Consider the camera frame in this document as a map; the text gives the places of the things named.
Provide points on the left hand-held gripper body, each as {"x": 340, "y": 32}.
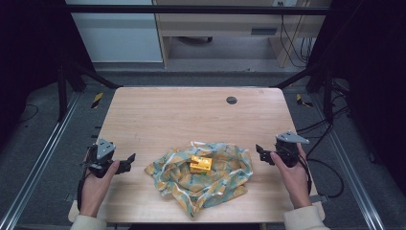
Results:
{"x": 100, "y": 158}

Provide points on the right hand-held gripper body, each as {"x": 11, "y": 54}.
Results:
{"x": 288, "y": 150}

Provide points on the yellow box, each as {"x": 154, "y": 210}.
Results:
{"x": 201, "y": 164}

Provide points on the teal orange-print fabric bag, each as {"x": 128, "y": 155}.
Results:
{"x": 198, "y": 179}

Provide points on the person's left hand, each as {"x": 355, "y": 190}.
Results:
{"x": 95, "y": 188}

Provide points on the person's right hand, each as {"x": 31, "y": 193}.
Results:
{"x": 293, "y": 182}

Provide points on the yellow black tape strip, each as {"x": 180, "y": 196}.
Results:
{"x": 97, "y": 99}
{"x": 301, "y": 100}

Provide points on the black curtain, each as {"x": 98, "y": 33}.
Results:
{"x": 28, "y": 48}
{"x": 370, "y": 80}

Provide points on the white cabinet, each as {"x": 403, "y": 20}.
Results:
{"x": 118, "y": 38}

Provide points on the light wooden desk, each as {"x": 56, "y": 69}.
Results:
{"x": 220, "y": 25}

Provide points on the grey table bracket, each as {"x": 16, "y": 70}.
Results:
{"x": 71, "y": 198}
{"x": 320, "y": 198}

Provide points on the aluminium floor rail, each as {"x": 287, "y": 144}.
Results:
{"x": 41, "y": 159}
{"x": 351, "y": 169}

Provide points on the black frame strut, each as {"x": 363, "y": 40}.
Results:
{"x": 319, "y": 73}
{"x": 79, "y": 75}

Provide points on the black horizontal frame bar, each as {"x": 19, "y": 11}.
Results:
{"x": 191, "y": 9}

